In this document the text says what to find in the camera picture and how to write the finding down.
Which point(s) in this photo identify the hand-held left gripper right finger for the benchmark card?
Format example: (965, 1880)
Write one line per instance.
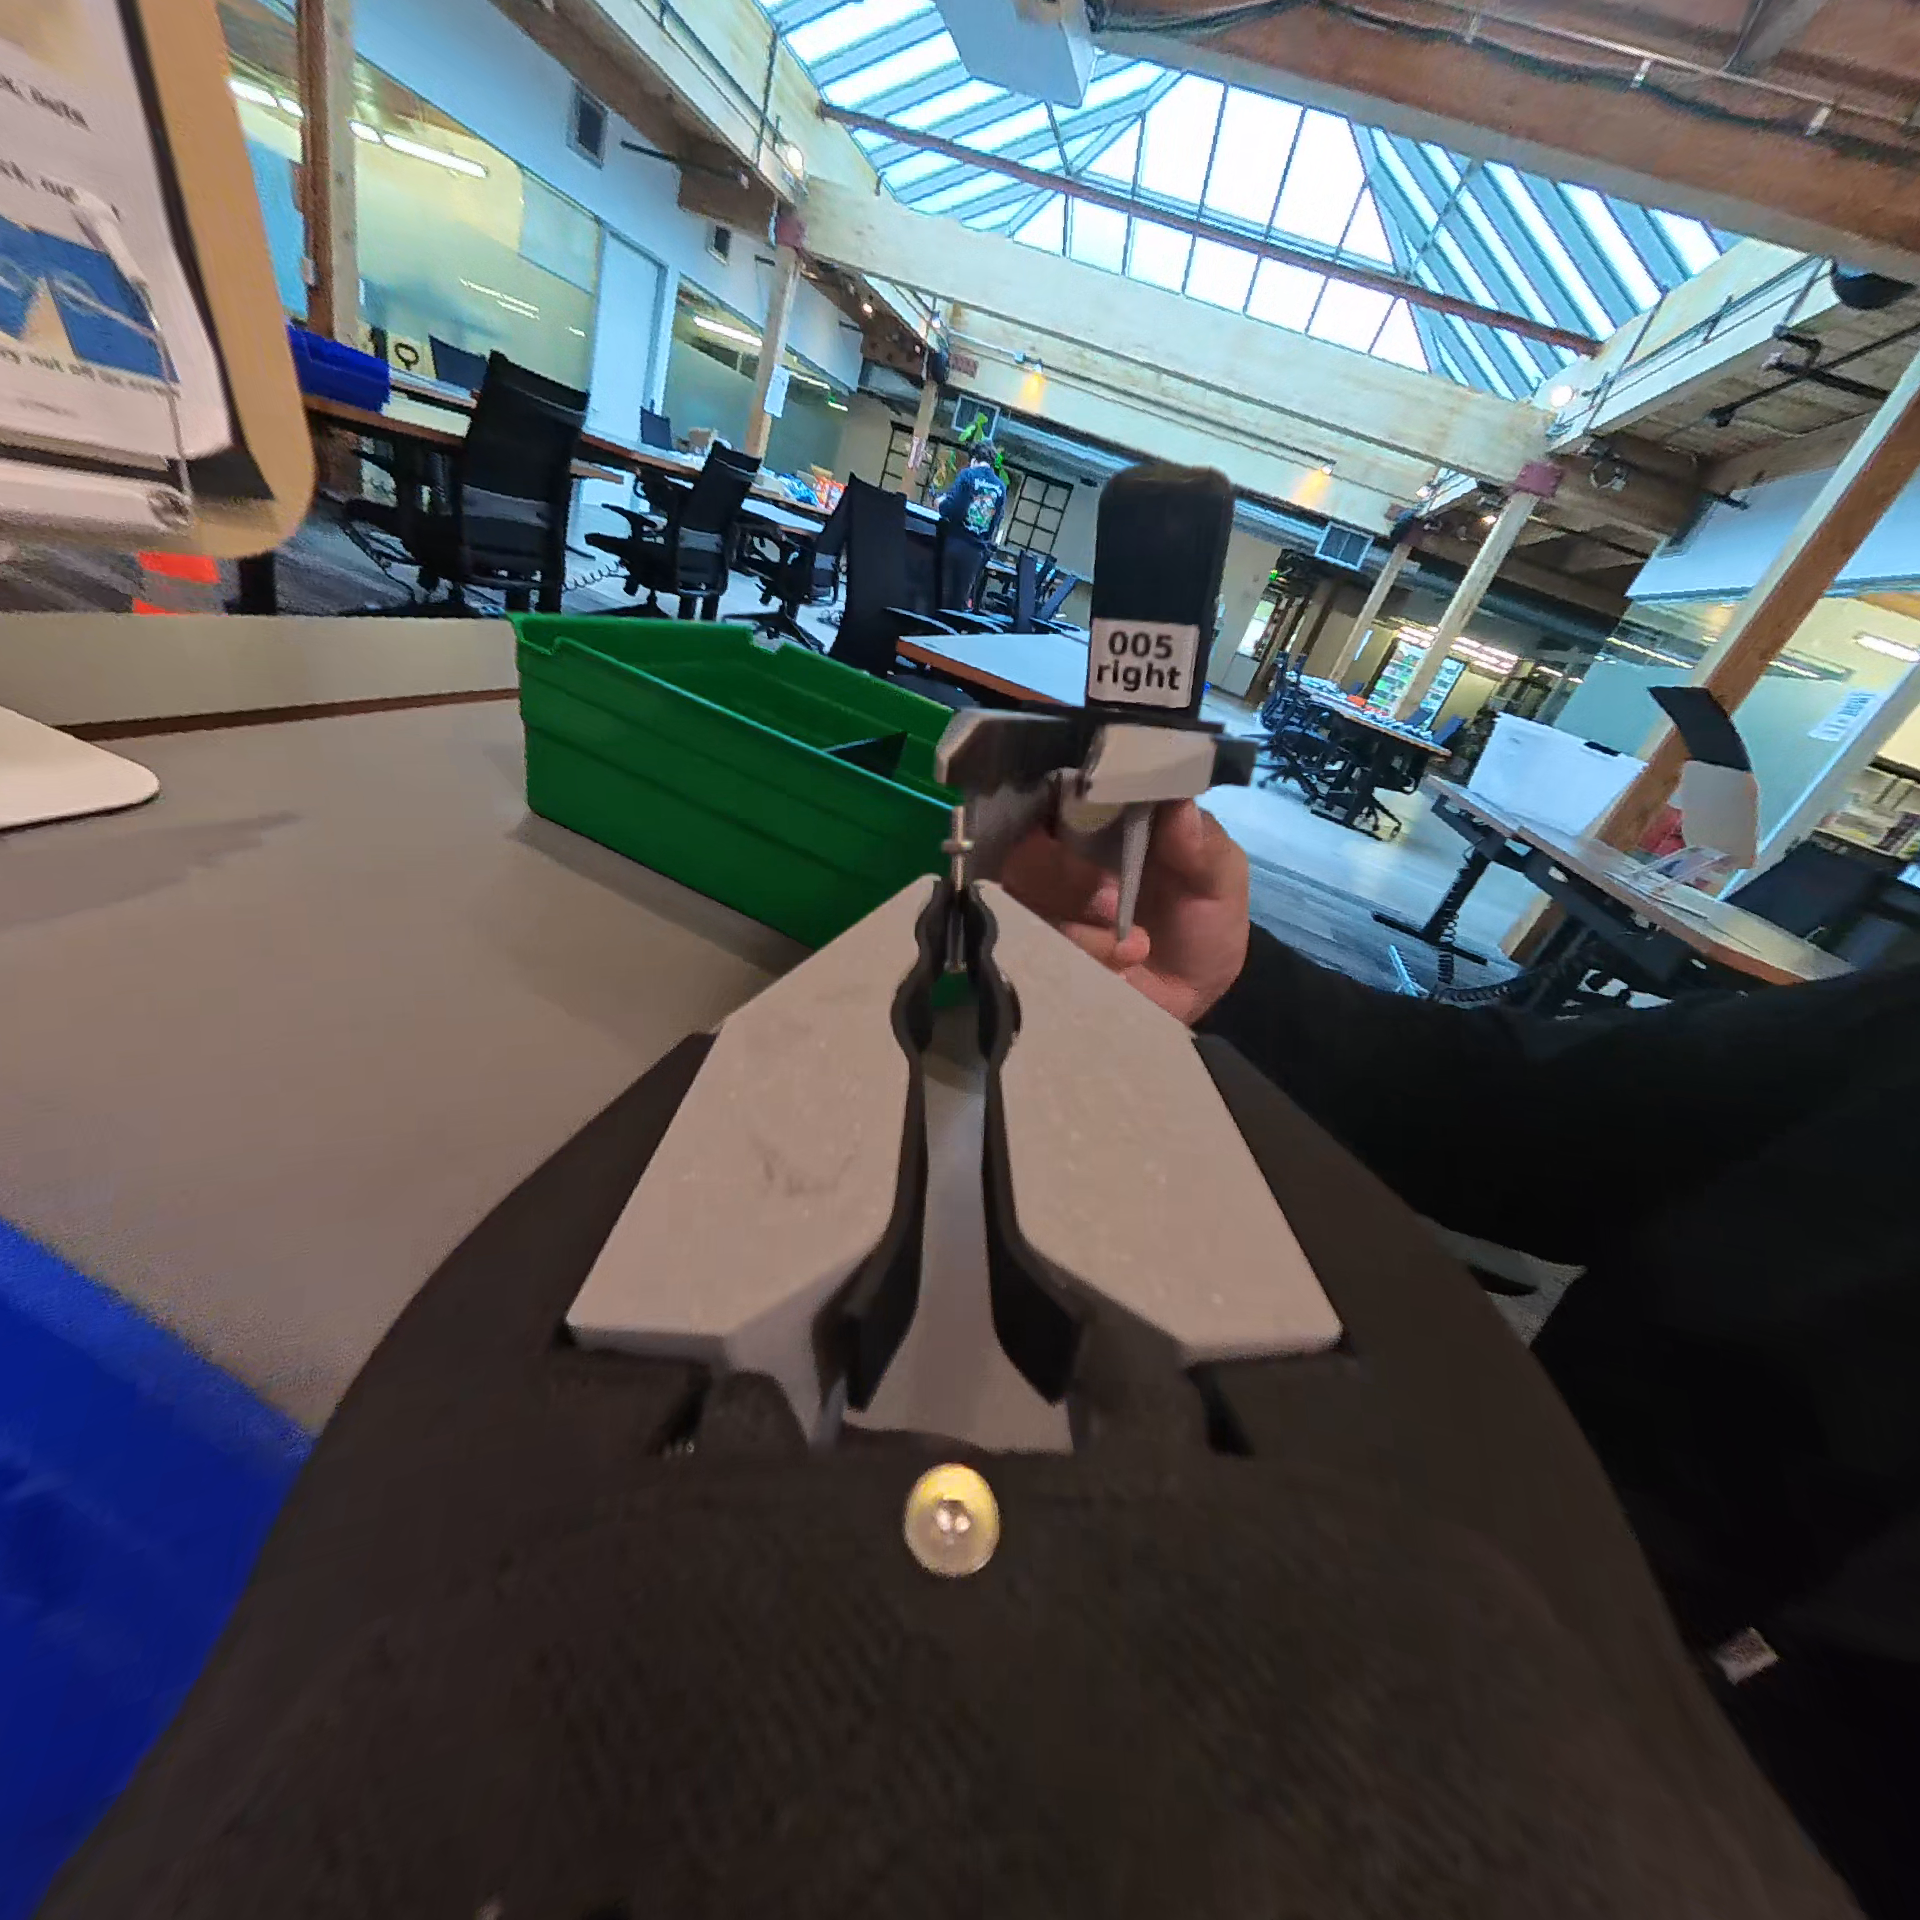
(1154, 1184)

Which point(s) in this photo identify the person's right forearm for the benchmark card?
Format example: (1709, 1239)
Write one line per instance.
(1499, 1079)

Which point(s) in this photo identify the cluttered office table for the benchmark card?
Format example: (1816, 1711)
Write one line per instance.
(1348, 735)

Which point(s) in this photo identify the blue plastic bin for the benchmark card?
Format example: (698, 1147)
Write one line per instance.
(105, 1501)

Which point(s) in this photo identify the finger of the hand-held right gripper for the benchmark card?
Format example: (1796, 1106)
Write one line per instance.
(997, 750)
(1148, 770)

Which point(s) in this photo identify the black and white carton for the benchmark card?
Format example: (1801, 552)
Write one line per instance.
(1709, 781)

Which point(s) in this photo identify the white cardboard box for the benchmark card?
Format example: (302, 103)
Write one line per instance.
(1552, 774)

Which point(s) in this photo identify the orange traffic cone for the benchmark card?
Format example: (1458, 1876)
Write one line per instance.
(171, 579)

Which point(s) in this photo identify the long wooden office table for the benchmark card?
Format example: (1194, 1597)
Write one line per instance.
(434, 412)

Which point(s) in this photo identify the printed instruction sheet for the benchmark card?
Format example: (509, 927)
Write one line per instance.
(76, 224)

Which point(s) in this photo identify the green plastic bin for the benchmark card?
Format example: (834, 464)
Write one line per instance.
(675, 750)

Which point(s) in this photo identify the group of black office chairs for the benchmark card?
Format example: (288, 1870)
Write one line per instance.
(516, 464)

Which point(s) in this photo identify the black backing board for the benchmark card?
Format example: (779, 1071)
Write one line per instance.
(240, 477)

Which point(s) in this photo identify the person's right hand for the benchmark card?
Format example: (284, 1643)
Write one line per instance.
(1185, 902)

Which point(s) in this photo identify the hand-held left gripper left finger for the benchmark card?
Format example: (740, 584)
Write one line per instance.
(749, 1184)

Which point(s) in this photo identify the small blue crate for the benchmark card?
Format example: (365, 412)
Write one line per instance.
(339, 368)

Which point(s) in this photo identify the metal screw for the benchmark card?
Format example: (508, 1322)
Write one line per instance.
(954, 886)

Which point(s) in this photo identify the white-top office table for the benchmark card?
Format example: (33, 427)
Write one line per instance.
(1004, 662)

